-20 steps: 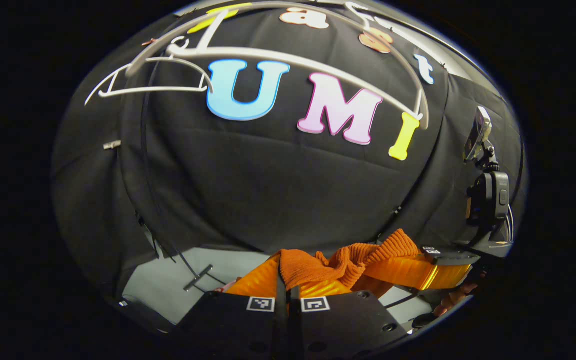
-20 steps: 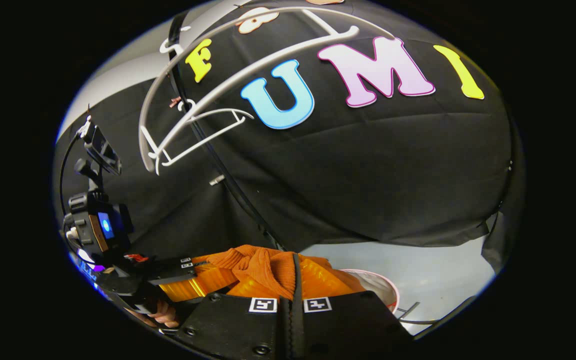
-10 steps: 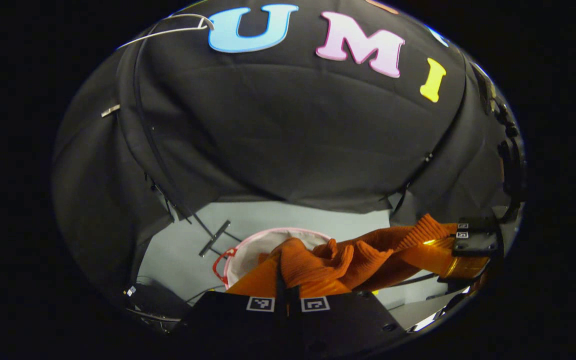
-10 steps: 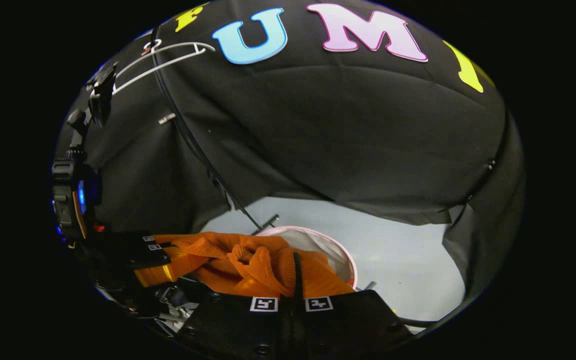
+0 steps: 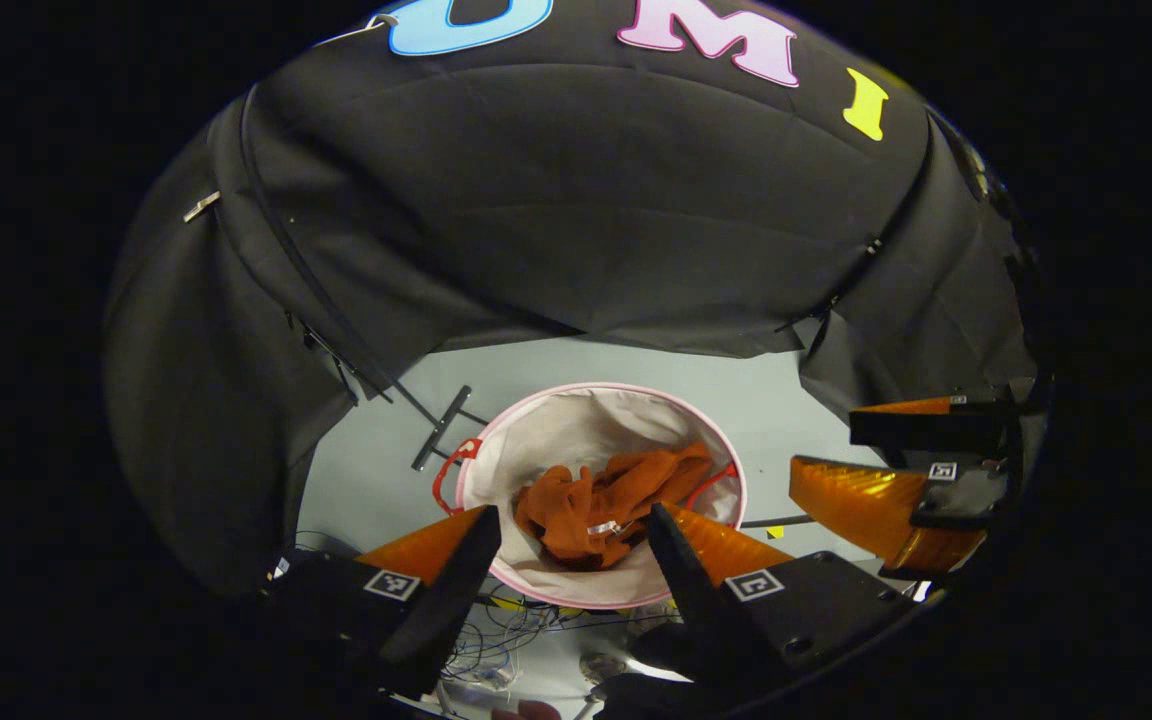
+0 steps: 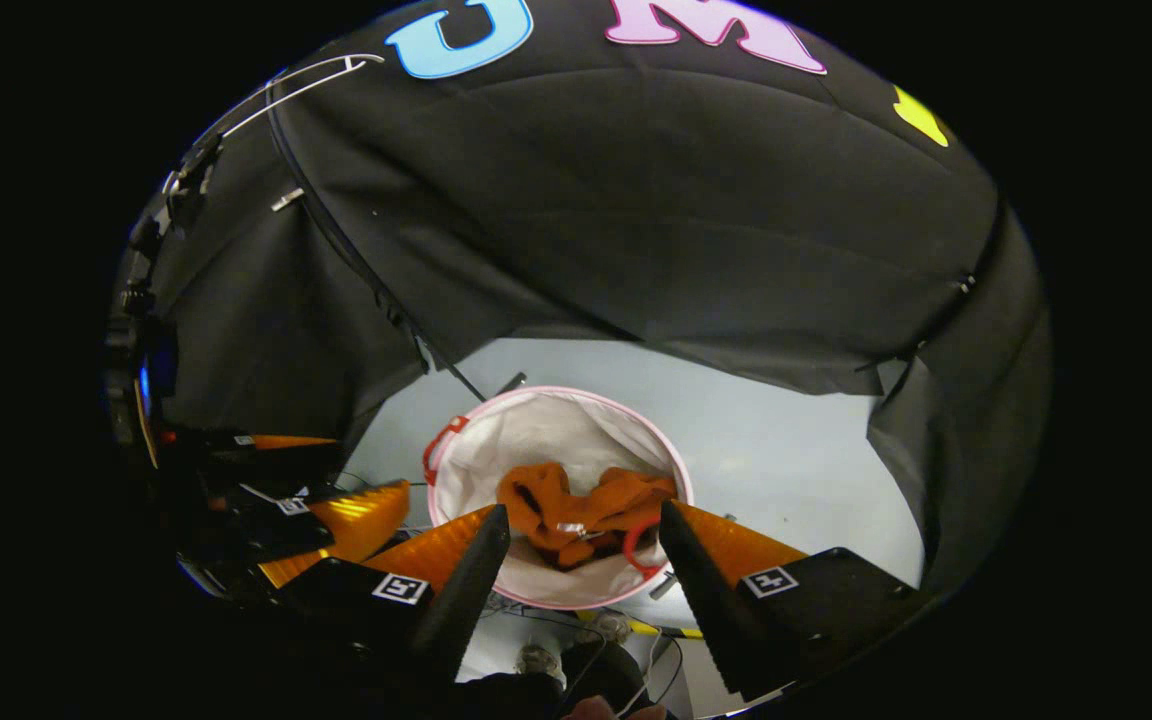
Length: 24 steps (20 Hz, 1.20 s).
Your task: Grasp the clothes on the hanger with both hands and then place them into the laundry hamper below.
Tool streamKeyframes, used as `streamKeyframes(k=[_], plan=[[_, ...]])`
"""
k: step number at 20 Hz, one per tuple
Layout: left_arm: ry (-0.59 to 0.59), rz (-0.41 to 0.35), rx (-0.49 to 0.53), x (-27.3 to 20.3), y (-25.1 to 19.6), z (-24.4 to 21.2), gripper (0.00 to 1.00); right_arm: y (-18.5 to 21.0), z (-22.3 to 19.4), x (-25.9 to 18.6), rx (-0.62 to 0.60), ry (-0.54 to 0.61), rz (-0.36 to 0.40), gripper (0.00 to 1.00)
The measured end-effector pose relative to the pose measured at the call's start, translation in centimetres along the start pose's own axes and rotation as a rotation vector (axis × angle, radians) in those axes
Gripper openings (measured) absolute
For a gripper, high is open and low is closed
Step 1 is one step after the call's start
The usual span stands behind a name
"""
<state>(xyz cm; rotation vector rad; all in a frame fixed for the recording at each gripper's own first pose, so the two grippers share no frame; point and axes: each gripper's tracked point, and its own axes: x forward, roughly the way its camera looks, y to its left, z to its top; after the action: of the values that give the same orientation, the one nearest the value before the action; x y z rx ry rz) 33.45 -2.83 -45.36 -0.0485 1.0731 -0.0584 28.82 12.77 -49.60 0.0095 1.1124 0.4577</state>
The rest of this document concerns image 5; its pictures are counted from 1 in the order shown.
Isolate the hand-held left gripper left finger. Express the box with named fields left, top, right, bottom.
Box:
left=261, top=505, right=504, bottom=701

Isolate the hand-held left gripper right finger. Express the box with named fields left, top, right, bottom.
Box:
left=644, top=502, right=922, bottom=701

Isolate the orange ribbed shirt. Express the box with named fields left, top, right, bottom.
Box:
left=514, top=442, right=719, bottom=573

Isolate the pink white laundry hamper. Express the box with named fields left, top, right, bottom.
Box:
left=433, top=381, right=749, bottom=613

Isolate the black backdrop cloth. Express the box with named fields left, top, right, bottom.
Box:
left=104, top=0, right=1047, bottom=601

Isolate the tangle of thin cables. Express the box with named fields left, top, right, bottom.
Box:
left=436, top=590, right=677, bottom=696

